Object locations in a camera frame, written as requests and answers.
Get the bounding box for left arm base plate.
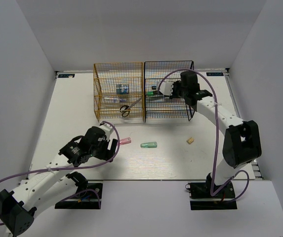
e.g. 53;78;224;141
54;182;103;210

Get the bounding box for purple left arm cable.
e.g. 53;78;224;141
0;120;120;227

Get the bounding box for yellow wire basket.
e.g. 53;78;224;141
93;62;145;121

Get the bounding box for blue table label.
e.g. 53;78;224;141
58;74;75;78
206;72;224;77

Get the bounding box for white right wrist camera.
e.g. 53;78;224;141
157;81;174;96

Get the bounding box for left blue table label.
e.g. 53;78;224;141
58;74;75;78

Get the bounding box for green cap black highlighter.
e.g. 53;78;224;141
146;91;158;96

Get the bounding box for right blue table label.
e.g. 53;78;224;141
206;72;224;77

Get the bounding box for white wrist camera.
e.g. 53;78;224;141
98;123;114;141
157;81;174;96

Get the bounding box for pink transparent correction tape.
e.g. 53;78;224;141
120;137;131;146

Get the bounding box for green transparent correction tape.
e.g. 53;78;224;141
140;141;157;149

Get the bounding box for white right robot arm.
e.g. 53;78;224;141
172;69;262;197

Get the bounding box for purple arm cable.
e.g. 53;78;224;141
0;120;120;227
156;69;250;203

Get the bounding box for black handled scissors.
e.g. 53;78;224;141
120;97;142;118

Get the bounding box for black wire basket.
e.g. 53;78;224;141
144;60;195;120

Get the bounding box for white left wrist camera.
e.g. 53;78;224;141
98;123;114;141

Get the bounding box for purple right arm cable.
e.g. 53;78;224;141
156;69;250;203

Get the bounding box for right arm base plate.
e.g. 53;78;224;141
185;182;238;211

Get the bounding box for blue white small box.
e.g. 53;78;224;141
116;84;129;95

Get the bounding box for tan yellow eraser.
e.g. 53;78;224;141
187;137;194;144

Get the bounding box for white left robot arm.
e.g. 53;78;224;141
0;121;119;237

